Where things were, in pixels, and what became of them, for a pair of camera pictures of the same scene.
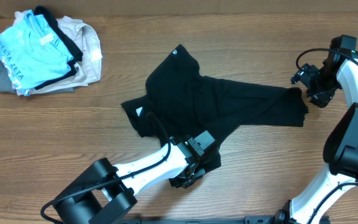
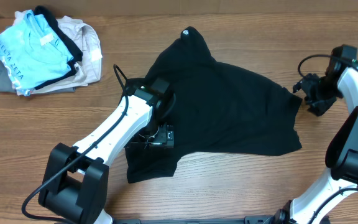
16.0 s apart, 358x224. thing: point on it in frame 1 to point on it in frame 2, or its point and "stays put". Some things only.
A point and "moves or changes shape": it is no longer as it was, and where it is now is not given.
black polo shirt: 181,103 moves or changes shape
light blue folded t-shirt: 33,51 stays put
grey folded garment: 2,83 stays put
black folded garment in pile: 74,50 stays put
